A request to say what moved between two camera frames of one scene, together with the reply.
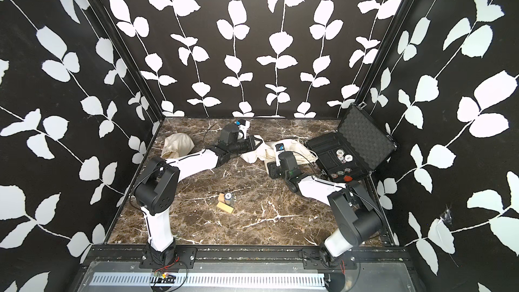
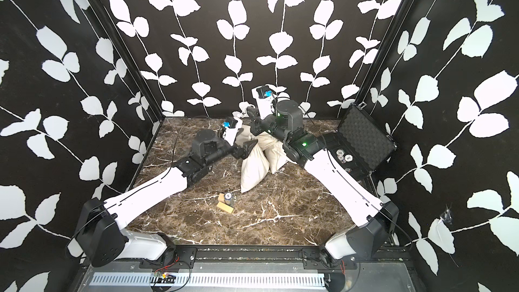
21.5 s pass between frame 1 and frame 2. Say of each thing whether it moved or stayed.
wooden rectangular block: stayed
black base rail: stayed
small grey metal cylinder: stayed
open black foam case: stayed
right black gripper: moved
